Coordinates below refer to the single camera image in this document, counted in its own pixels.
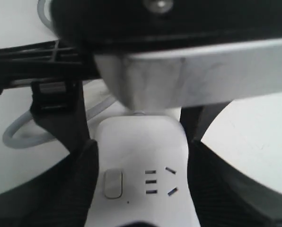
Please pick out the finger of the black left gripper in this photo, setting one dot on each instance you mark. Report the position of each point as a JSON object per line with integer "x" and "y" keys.
{"x": 196, "y": 120}

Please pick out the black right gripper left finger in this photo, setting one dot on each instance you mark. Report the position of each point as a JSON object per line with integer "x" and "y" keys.
{"x": 60, "y": 197}

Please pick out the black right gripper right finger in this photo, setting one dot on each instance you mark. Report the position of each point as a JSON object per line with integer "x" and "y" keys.
{"x": 225, "y": 197}

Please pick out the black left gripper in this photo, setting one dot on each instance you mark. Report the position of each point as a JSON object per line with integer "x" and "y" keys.
{"x": 55, "y": 73}

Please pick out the white five-outlet power strip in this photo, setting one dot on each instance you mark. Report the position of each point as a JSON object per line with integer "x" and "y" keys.
{"x": 142, "y": 174}

